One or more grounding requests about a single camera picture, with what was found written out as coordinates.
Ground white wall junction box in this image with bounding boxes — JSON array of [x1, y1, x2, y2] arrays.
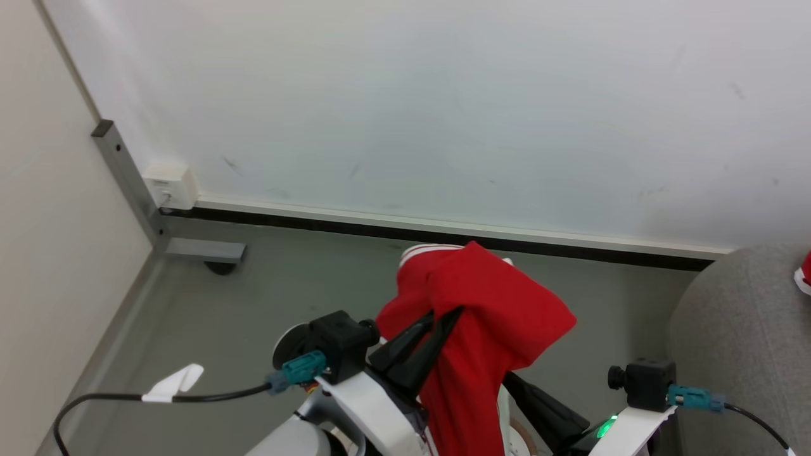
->
[[143, 163, 200, 212]]

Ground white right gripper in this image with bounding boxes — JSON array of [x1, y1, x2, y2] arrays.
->
[[502, 372, 679, 456]]

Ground red and white garment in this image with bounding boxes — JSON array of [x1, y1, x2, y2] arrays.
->
[[793, 250, 811, 297], [375, 240, 578, 456]]

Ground teal left cable connector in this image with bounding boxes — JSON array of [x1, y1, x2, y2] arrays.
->
[[265, 351, 328, 397]]

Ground teal cable connector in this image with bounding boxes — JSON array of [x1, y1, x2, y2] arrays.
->
[[265, 351, 328, 397], [667, 384, 727, 414]]

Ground grey metal foot bracket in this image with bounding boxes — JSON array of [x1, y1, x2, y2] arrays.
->
[[165, 237, 248, 265]]

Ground white cable tag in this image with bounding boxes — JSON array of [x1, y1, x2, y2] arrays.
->
[[141, 364, 205, 404]]

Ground grey metal frame post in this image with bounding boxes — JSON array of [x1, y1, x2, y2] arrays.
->
[[91, 119, 173, 255]]

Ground teal right cable connector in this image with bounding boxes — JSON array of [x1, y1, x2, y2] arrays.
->
[[667, 384, 727, 414]]

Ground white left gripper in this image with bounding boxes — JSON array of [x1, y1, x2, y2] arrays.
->
[[315, 307, 466, 456]]

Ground black baseboard strip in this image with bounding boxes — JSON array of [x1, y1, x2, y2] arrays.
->
[[160, 206, 715, 273]]

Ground grey fabric sofa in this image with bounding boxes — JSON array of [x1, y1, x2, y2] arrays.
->
[[665, 243, 811, 456]]

